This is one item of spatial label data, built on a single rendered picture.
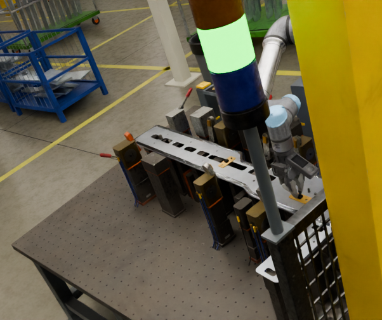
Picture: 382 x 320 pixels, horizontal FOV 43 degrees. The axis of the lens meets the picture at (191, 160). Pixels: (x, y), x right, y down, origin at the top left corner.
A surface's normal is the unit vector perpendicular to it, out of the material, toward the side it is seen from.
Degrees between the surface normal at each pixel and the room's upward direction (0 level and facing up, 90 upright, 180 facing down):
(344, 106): 90
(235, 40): 90
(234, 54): 90
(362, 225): 90
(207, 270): 0
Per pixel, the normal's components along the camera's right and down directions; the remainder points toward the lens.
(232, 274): -0.29, -0.82
